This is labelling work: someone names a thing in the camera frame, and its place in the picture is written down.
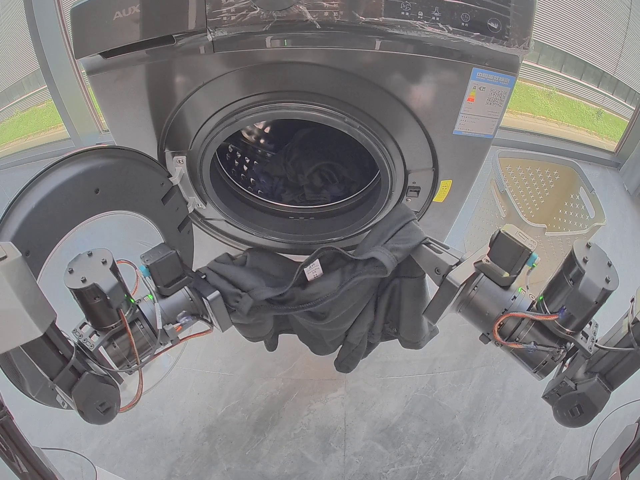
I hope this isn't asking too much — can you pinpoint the cream laundry basket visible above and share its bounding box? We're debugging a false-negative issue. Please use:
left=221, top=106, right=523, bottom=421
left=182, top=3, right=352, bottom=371
left=464, top=148, right=609, bottom=290

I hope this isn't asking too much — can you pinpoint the heap of dark clothes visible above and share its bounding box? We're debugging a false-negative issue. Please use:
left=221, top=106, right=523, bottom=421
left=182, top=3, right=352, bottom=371
left=259, top=127, right=372, bottom=207

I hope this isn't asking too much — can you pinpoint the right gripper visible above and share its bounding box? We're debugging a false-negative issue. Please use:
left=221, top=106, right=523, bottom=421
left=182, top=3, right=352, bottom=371
left=417, top=238, right=527, bottom=341

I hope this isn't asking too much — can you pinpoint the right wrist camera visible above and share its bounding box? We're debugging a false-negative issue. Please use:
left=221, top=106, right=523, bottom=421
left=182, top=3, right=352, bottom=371
left=472, top=225, right=539, bottom=287

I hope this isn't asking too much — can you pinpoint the washing machine door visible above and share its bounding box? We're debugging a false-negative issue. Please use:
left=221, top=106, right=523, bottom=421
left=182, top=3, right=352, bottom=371
left=0, top=146, right=197, bottom=413

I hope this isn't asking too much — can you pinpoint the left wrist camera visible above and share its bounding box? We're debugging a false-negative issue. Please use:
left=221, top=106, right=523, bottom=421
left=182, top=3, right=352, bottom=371
left=139, top=245, right=194, bottom=295

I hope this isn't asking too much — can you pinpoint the dark grey shirt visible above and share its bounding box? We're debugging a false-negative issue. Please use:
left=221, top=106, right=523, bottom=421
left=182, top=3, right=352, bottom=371
left=204, top=204, right=437, bottom=375

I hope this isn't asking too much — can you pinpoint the grey washing machine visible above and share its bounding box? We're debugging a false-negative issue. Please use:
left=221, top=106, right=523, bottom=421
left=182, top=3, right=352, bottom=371
left=69, top=0, right=539, bottom=270

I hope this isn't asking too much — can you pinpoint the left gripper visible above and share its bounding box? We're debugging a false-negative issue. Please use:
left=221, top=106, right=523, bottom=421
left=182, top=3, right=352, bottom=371
left=151, top=284, right=236, bottom=335

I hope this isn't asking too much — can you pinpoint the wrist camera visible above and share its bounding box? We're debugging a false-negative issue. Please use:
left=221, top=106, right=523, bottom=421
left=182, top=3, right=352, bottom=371
left=139, top=245, right=194, bottom=295
left=472, top=225, right=539, bottom=287

